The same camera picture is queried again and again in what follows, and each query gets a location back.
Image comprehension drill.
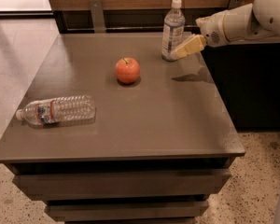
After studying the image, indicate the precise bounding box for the grey drawer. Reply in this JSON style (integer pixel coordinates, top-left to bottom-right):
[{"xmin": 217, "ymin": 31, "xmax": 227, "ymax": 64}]
[
  {"xmin": 46, "ymin": 201, "xmax": 208, "ymax": 222},
  {"xmin": 13, "ymin": 169, "xmax": 231, "ymax": 201}
]

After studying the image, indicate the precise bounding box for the metal wall rail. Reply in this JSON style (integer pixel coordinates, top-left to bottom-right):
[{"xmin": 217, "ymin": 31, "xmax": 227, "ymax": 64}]
[{"xmin": 65, "ymin": 25, "xmax": 200, "ymax": 34}]

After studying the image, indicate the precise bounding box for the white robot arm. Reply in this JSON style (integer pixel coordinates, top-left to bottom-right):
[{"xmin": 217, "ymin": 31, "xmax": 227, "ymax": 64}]
[{"xmin": 171, "ymin": 0, "xmax": 280, "ymax": 60}]

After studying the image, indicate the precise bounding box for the left metal wall bracket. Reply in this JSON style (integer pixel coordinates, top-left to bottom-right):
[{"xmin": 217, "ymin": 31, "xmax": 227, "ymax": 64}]
[{"xmin": 89, "ymin": 0, "xmax": 105, "ymax": 33}]

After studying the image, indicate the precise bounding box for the white perforated gripper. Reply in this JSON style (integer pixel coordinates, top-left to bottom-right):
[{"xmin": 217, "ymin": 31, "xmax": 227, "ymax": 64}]
[{"xmin": 173, "ymin": 10, "xmax": 230, "ymax": 60}]

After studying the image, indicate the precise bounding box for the right metal wall bracket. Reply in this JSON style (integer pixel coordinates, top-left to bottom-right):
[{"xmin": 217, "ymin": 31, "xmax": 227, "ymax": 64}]
[{"xmin": 228, "ymin": 0, "xmax": 244, "ymax": 9}]

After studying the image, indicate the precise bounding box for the clear red label bottle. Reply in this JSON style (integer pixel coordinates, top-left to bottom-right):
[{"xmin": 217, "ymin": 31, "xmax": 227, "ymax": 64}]
[{"xmin": 16, "ymin": 95, "xmax": 96, "ymax": 126}]

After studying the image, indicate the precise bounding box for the red apple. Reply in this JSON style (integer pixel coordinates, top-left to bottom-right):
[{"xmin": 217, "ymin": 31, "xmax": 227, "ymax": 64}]
[{"xmin": 115, "ymin": 57, "xmax": 140, "ymax": 84}]

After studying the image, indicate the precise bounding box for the blue label plastic bottle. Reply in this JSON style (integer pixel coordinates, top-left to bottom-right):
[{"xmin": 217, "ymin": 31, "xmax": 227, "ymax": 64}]
[{"xmin": 161, "ymin": 0, "xmax": 186, "ymax": 62}]

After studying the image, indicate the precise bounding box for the top grey drawer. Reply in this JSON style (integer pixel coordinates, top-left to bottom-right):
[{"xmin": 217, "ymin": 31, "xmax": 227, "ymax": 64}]
[{"xmin": 13, "ymin": 169, "xmax": 231, "ymax": 201}]

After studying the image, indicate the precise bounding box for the metal wall bracket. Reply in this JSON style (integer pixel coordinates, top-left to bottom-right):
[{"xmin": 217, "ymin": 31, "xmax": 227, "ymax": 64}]
[
  {"xmin": 89, "ymin": 0, "xmax": 105, "ymax": 33},
  {"xmin": 228, "ymin": 0, "xmax": 244, "ymax": 9}
]

